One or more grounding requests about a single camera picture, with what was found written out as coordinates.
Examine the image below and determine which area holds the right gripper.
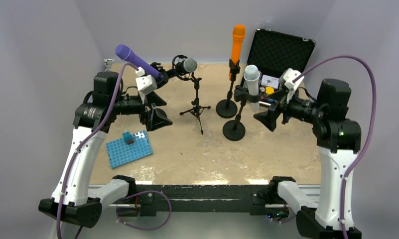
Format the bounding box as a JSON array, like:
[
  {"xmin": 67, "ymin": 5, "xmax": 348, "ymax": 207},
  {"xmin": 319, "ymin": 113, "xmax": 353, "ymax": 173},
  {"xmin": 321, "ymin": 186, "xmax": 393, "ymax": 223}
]
[{"xmin": 254, "ymin": 86, "xmax": 326, "ymax": 130}]

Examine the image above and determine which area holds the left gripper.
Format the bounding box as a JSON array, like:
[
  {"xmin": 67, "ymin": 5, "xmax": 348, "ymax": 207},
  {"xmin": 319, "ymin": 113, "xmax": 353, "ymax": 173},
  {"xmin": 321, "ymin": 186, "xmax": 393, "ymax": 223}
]
[{"xmin": 111, "ymin": 90, "xmax": 172, "ymax": 130}]

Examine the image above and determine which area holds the white microphone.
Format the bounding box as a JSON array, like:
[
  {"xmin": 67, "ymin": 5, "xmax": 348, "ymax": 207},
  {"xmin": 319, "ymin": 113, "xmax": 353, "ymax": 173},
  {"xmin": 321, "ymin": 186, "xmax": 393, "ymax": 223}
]
[{"xmin": 244, "ymin": 65, "xmax": 260, "ymax": 112}]

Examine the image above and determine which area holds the white mic clamp stand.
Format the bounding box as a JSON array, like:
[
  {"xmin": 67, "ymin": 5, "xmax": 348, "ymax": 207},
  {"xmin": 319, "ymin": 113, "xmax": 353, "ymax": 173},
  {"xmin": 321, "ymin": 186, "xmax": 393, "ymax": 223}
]
[{"xmin": 222, "ymin": 86, "xmax": 262, "ymax": 141}]

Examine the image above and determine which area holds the orange mic round stand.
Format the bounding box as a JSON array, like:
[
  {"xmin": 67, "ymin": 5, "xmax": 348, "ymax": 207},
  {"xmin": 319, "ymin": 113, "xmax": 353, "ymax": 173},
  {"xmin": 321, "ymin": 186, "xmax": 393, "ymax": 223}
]
[{"xmin": 216, "ymin": 59, "xmax": 240, "ymax": 119}]

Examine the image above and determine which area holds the orange microphone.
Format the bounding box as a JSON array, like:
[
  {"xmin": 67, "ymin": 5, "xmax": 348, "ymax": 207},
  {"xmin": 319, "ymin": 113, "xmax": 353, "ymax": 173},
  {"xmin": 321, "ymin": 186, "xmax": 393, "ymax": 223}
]
[{"xmin": 229, "ymin": 24, "xmax": 246, "ymax": 63}]

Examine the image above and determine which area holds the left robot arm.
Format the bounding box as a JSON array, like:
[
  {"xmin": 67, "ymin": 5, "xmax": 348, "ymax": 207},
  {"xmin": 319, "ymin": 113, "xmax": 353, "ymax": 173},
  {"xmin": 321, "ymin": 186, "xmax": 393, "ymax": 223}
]
[{"xmin": 38, "ymin": 71, "xmax": 172, "ymax": 228}]

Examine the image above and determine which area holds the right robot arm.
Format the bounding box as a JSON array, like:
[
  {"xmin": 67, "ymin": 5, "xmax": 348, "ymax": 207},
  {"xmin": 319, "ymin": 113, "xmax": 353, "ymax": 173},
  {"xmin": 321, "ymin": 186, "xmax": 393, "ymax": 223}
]
[{"xmin": 254, "ymin": 79, "xmax": 362, "ymax": 239}]

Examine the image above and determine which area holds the black tripod stand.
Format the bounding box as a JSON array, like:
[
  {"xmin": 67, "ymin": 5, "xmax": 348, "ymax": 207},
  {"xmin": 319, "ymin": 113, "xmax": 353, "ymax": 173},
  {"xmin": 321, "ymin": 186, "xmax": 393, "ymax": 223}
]
[{"xmin": 179, "ymin": 73, "xmax": 211, "ymax": 135}]

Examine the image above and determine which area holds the purple mic black stand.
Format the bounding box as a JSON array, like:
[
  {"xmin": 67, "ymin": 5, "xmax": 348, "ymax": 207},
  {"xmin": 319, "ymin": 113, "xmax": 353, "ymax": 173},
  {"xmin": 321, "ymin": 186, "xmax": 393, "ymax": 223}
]
[{"xmin": 150, "ymin": 62, "xmax": 182, "ymax": 89}]

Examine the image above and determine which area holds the black silver microphone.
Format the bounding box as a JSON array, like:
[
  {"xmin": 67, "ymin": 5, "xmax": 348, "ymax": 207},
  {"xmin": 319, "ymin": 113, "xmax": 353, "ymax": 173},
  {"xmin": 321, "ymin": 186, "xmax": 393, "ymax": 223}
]
[{"xmin": 172, "ymin": 55, "xmax": 198, "ymax": 81}]

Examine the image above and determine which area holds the purple microphone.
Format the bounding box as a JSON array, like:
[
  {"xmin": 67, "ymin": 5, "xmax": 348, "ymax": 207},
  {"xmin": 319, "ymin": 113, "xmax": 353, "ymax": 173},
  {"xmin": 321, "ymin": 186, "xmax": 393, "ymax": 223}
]
[{"xmin": 115, "ymin": 44, "xmax": 162, "ymax": 79}]

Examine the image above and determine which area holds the yellow dealer chip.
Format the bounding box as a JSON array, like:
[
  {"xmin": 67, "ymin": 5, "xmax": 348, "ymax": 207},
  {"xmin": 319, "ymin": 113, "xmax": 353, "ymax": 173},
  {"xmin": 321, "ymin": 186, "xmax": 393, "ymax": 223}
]
[{"xmin": 265, "ymin": 87, "xmax": 274, "ymax": 95}]

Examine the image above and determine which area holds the white playing card box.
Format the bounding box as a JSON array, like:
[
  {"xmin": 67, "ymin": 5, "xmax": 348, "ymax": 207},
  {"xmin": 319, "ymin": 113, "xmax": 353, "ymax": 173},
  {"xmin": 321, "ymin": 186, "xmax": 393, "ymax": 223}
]
[{"xmin": 261, "ymin": 75, "xmax": 279, "ymax": 89}]

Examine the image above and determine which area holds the teal lego brick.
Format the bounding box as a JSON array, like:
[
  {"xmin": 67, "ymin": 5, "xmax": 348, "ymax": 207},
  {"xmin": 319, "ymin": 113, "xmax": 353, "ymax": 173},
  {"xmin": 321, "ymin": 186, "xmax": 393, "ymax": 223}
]
[{"xmin": 122, "ymin": 131, "xmax": 134, "ymax": 145}]

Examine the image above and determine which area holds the black poker chip case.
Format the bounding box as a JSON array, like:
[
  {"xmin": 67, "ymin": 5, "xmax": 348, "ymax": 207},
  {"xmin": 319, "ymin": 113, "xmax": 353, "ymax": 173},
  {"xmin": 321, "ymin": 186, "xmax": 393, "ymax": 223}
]
[{"xmin": 241, "ymin": 28, "xmax": 316, "ymax": 89}]

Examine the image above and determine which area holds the blue lego baseplate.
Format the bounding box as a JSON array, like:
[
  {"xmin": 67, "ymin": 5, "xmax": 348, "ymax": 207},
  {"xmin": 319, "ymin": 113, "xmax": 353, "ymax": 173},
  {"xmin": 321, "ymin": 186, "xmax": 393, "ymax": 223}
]
[{"xmin": 106, "ymin": 130, "xmax": 153, "ymax": 169}]

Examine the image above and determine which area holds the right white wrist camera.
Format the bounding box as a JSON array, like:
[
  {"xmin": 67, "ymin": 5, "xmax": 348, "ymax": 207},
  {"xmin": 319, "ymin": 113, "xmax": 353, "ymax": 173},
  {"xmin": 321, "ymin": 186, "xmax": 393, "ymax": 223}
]
[{"xmin": 278, "ymin": 68, "xmax": 304, "ymax": 94}]

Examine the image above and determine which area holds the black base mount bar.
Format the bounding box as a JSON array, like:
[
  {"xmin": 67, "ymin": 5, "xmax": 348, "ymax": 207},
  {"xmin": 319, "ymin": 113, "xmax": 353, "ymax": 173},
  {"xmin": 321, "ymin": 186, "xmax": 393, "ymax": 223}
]
[{"xmin": 118, "ymin": 184, "xmax": 292, "ymax": 220}]

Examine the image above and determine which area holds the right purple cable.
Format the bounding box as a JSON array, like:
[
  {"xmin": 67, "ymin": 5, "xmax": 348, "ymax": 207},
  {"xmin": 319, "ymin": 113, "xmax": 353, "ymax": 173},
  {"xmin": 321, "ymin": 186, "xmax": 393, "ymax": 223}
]
[{"xmin": 293, "ymin": 55, "xmax": 377, "ymax": 239}]

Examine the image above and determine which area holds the purple loop base cable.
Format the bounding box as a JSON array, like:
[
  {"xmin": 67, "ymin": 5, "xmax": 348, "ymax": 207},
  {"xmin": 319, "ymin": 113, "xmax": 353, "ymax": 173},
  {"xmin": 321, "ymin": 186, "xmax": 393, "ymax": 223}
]
[{"xmin": 116, "ymin": 190, "xmax": 172, "ymax": 231}]

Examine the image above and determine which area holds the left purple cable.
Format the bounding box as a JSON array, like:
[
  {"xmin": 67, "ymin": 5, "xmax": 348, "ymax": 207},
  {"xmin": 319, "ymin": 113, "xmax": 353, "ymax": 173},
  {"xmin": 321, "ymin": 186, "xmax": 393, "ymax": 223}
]
[{"xmin": 55, "ymin": 62, "xmax": 140, "ymax": 239}]

